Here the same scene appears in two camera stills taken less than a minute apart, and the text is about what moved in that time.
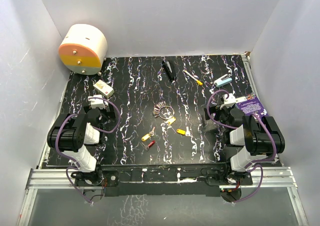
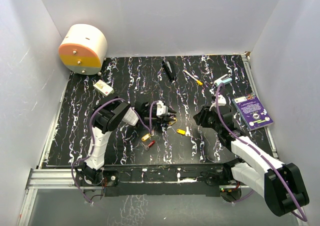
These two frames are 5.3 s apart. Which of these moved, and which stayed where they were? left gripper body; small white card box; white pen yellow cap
Moved: left gripper body
Stayed: white pen yellow cap; small white card box
